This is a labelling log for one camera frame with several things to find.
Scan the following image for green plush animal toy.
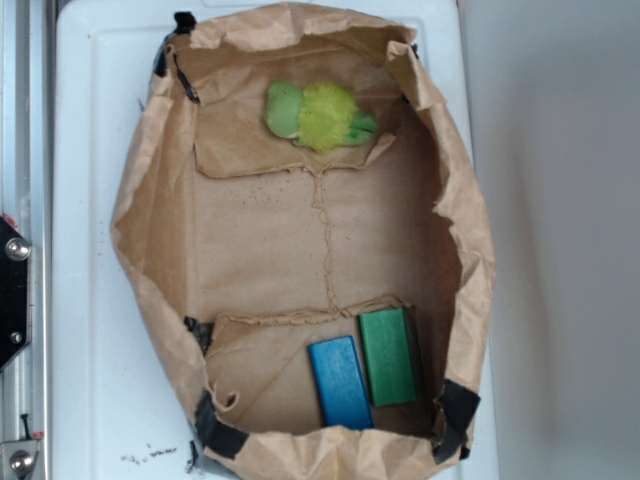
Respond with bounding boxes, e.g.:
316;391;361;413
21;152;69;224
264;81;378;154

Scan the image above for brown paper bag tray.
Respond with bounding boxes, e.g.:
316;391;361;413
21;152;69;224
112;3;495;479

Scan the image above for green wooden block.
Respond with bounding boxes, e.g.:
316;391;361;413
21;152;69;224
359;309;417;407

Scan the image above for blue wooden block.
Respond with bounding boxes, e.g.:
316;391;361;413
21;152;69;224
308;336;374;430

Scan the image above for black metal bracket plate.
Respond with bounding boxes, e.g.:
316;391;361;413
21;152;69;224
0;214;32;372

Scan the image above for aluminium frame rail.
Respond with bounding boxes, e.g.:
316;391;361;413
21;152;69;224
1;1;49;479

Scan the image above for silver corner bracket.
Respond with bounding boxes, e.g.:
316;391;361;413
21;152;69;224
1;440;40;480

